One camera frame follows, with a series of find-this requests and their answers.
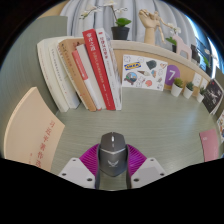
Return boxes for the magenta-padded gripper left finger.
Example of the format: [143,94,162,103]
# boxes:
[58,143,103,190]

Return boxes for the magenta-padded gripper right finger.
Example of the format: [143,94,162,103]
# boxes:
[124,143,167,190]

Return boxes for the grey black computer mouse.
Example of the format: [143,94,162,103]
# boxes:
[96,131,130,178]

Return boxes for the pink mouse pad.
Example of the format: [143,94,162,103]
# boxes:
[199,129,220,163]

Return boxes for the beige paperback book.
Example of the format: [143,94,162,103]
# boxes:
[3,86,66,173]

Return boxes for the small plant in white pot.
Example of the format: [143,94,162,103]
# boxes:
[195,86,207,104]
[170,77,184,98]
[182,81,195,100]

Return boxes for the slim white red-spined book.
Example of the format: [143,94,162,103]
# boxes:
[71,44,107,111]

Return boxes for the thick white book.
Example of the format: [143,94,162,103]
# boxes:
[36,36,82,113]

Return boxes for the white sticker picture card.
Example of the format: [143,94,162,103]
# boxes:
[121,54,169,92]

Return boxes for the purple round number sign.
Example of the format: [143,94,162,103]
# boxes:
[164,64,181,86]

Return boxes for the black cover book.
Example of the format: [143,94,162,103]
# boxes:
[201,78,224,116]

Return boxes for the brown kraft book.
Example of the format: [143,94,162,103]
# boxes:
[57,38,98,112]

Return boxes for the red book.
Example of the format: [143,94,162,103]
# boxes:
[82,28,117,111]

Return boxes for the green desk partition panel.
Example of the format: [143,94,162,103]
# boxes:
[0,14,69,158]

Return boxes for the wooden desk shelf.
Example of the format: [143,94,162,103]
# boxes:
[109,39,214,94]

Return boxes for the white orchid in black pot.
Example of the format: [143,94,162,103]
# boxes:
[201,48,214,76]
[79,1,132,41]

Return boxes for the black wooden horse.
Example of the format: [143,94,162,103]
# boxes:
[190,44,201,64]

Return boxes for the pink wooden horse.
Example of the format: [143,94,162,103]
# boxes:
[173,33,193,61]

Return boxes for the white orchid flowers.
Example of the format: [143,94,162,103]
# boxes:
[165,22,183,46]

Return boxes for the wooden hand model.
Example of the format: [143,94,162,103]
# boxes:
[138,8,164,46]

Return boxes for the grey curtain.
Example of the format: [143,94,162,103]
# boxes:
[59,0,201,44]

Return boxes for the white wall socket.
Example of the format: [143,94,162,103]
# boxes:
[192,73,203,88]
[200,77,209,90]

